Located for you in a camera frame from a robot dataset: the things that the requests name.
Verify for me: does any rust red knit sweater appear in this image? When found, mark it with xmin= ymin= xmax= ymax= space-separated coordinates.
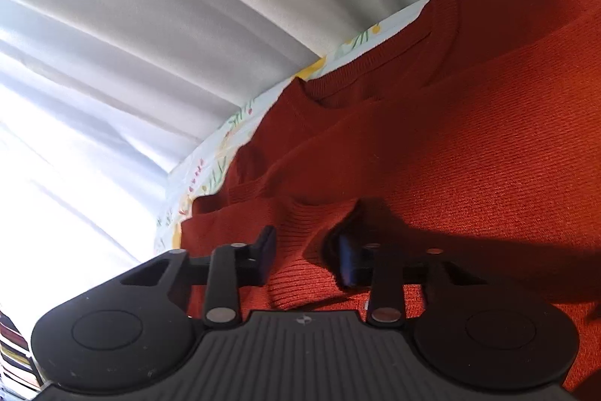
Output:
xmin=180 ymin=0 xmax=601 ymax=401

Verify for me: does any striped cloth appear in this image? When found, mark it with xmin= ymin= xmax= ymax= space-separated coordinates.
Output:
xmin=0 ymin=309 xmax=42 ymax=396

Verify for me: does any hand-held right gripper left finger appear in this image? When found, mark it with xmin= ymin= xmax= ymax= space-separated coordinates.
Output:
xmin=119 ymin=225 xmax=276 ymax=329

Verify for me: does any floral printed bedsheet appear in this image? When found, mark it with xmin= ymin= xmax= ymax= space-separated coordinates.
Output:
xmin=154 ymin=0 xmax=601 ymax=257

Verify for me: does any white curtain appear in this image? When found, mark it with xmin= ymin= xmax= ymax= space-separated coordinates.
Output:
xmin=0 ymin=0 xmax=601 ymax=318

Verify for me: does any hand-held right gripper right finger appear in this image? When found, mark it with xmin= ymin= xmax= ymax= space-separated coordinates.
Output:
xmin=329 ymin=228 xmax=476 ymax=328

